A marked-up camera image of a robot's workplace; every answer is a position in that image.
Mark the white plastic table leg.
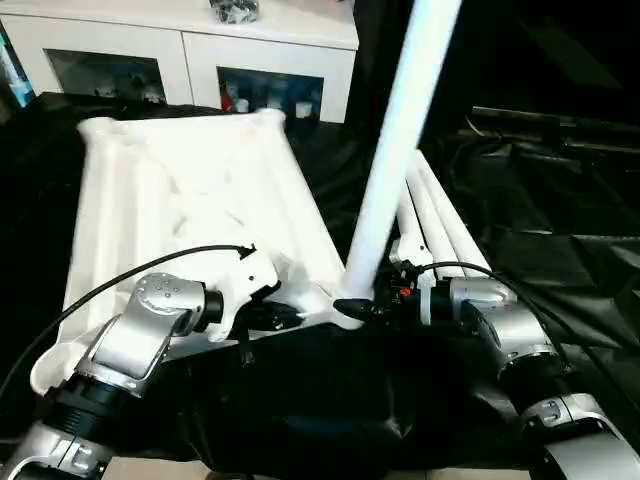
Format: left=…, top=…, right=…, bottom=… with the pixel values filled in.
left=397, top=174, right=419, bottom=241
left=414, top=149, right=496, bottom=281
left=342, top=0, right=464, bottom=314
left=407, top=164, right=471, bottom=279

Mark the white plastic table top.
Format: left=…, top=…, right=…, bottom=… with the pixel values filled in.
left=29, top=107, right=374, bottom=396

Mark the black mat cloth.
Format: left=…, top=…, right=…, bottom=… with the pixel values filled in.
left=0, top=92, right=640, bottom=474

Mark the white sideboard cabinet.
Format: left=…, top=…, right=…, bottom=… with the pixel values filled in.
left=0, top=0, right=360, bottom=124

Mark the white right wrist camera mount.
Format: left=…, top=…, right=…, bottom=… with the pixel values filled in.
left=389, top=238, right=434, bottom=326

